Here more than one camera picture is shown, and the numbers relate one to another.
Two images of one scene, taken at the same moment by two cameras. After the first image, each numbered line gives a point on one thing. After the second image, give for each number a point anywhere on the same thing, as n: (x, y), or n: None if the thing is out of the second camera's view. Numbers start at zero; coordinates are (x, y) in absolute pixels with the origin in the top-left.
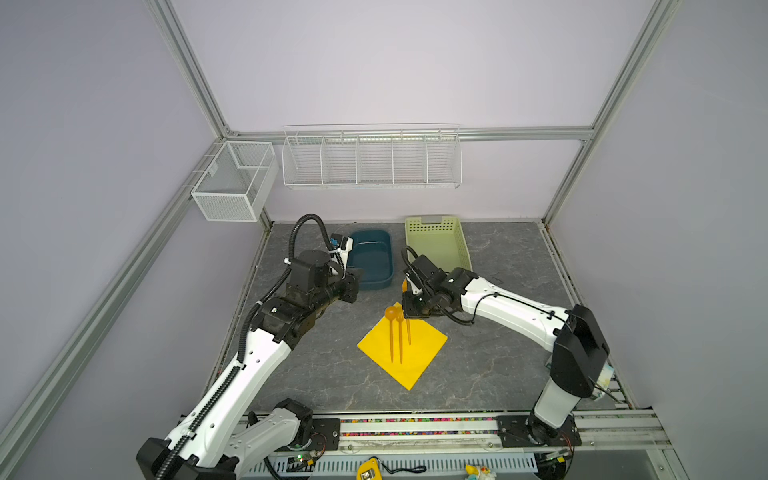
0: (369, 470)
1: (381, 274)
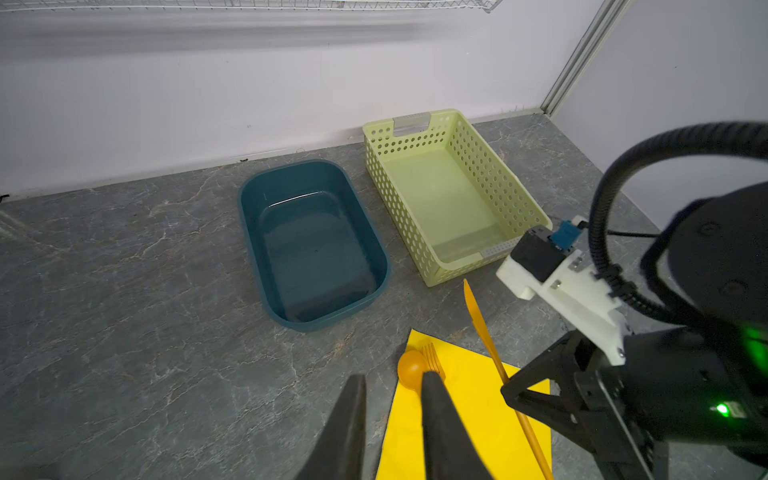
0: None
1: (316, 253)
